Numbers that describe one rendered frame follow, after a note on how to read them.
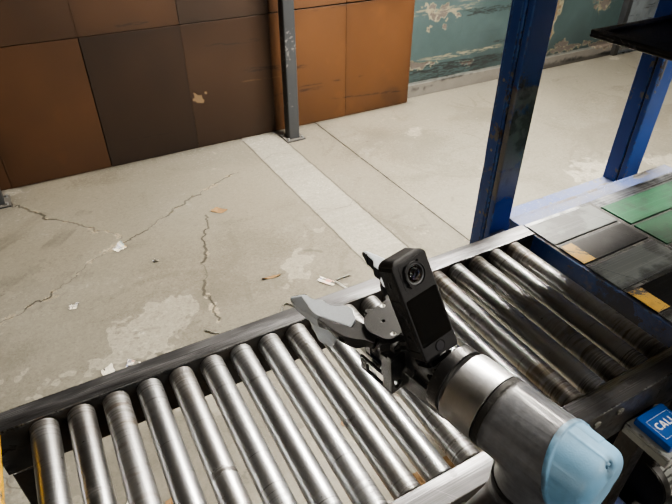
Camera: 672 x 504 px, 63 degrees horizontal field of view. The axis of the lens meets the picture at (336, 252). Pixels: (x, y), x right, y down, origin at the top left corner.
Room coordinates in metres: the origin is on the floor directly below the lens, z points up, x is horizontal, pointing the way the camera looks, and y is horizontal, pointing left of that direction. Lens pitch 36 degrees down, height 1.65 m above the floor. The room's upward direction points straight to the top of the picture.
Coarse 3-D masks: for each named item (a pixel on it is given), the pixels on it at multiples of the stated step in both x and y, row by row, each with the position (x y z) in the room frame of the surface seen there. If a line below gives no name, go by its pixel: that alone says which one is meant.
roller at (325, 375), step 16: (288, 336) 0.86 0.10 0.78; (304, 336) 0.85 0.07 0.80; (304, 352) 0.81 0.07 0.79; (320, 352) 0.80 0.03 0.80; (320, 368) 0.76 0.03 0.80; (320, 384) 0.73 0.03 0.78; (336, 384) 0.72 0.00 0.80; (336, 400) 0.68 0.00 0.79; (352, 400) 0.68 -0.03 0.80; (352, 416) 0.64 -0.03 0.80; (368, 416) 0.65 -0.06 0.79; (352, 432) 0.62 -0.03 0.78; (368, 432) 0.61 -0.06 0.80; (368, 448) 0.58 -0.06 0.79; (384, 448) 0.57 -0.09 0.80; (384, 464) 0.55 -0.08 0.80; (400, 464) 0.54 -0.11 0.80; (384, 480) 0.52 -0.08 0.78; (400, 480) 0.51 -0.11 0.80; (416, 480) 0.52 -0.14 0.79; (400, 496) 0.49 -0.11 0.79
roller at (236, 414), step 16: (208, 368) 0.76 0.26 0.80; (224, 368) 0.76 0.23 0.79; (208, 384) 0.73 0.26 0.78; (224, 384) 0.72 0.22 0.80; (224, 400) 0.68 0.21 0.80; (240, 400) 0.68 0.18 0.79; (224, 416) 0.65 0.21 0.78; (240, 416) 0.64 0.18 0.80; (240, 432) 0.61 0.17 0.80; (256, 432) 0.61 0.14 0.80; (240, 448) 0.58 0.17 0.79; (256, 448) 0.57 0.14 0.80; (256, 464) 0.54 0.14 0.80; (272, 464) 0.55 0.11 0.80; (256, 480) 0.52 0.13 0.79; (272, 480) 0.51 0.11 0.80; (272, 496) 0.49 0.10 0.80; (288, 496) 0.49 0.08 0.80
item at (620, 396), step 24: (648, 360) 0.78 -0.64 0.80; (624, 384) 0.72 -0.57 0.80; (648, 384) 0.72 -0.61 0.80; (576, 408) 0.66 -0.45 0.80; (600, 408) 0.66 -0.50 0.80; (624, 408) 0.68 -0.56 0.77; (600, 432) 0.66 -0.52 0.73; (480, 456) 0.56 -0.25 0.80; (432, 480) 0.51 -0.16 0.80; (456, 480) 0.51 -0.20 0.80; (480, 480) 0.51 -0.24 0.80
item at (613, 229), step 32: (608, 192) 1.48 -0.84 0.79; (640, 192) 1.47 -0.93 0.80; (512, 224) 1.32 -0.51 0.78; (544, 224) 1.29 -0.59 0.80; (576, 224) 1.29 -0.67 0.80; (608, 224) 1.29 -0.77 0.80; (640, 224) 1.29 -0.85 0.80; (544, 256) 1.20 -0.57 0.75; (576, 256) 1.14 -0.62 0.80; (608, 256) 1.14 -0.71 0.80; (640, 256) 1.14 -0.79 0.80; (608, 288) 1.03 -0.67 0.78; (640, 288) 1.01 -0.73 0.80; (640, 320) 0.94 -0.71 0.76
